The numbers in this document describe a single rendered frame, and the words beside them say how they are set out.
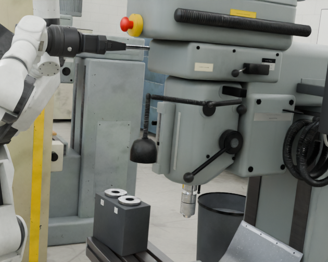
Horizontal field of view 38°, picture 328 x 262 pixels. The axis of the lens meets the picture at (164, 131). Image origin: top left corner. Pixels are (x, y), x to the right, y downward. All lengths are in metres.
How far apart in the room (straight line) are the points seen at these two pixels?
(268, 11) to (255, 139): 0.37
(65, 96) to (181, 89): 8.57
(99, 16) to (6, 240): 9.44
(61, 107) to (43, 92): 8.35
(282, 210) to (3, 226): 0.97
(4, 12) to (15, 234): 1.54
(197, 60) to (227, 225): 2.23
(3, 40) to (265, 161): 0.90
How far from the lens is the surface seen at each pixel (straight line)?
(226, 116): 1.40
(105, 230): 1.94
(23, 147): 3.08
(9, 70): 1.15
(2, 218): 1.79
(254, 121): 1.44
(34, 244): 3.30
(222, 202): 3.82
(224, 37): 1.33
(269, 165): 1.52
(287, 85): 1.52
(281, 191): 1.73
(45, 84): 1.56
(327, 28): 6.78
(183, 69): 1.30
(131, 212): 1.82
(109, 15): 11.09
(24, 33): 1.30
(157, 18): 1.25
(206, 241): 3.52
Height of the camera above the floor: 1.71
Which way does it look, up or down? 10 degrees down
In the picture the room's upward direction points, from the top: 5 degrees clockwise
